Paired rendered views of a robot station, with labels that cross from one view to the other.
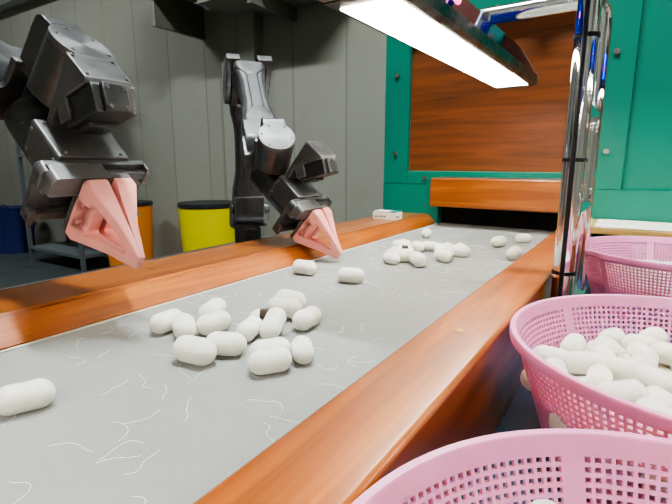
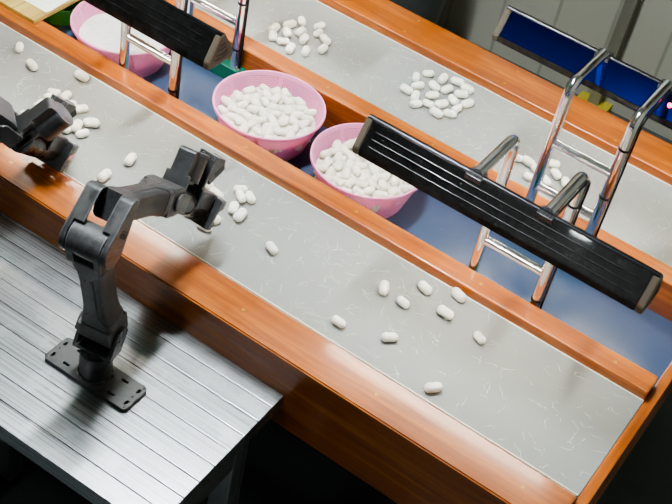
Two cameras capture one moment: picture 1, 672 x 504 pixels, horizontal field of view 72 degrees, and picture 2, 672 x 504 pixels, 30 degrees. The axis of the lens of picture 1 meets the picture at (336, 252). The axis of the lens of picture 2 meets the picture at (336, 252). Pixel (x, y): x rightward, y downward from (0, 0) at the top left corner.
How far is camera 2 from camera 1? 2.68 m
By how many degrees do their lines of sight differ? 88
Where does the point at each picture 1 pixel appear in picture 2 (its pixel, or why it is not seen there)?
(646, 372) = (259, 120)
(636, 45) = not seen: outside the picture
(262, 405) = (272, 203)
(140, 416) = (276, 227)
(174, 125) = not seen: outside the picture
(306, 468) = (318, 189)
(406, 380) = (282, 168)
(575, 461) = (313, 154)
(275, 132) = (61, 111)
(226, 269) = not seen: hidden behind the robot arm
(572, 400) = (284, 143)
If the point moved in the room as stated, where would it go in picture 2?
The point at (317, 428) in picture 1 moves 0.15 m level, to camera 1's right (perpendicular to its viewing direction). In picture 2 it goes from (304, 186) to (307, 144)
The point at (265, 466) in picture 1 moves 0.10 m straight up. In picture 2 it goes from (318, 195) to (325, 159)
